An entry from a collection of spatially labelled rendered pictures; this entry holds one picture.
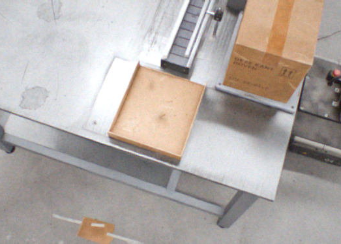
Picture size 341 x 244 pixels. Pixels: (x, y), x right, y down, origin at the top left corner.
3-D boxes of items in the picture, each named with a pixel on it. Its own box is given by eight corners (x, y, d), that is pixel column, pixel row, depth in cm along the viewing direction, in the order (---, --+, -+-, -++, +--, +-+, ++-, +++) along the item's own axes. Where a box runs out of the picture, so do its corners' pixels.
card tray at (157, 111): (139, 64, 160) (138, 59, 157) (206, 86, 158) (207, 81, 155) (108, 136, 149) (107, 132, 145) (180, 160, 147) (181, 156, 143)
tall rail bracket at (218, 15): (200, 28, 168) (205, 0, 153) (218, 33, 167) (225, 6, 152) (198, 34, 167) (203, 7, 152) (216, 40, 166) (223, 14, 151)
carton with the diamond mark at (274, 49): (240, 19, 168) (256, -30, 143) (300, 37, 166) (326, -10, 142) (222, 85, 156) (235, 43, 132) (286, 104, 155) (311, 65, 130)
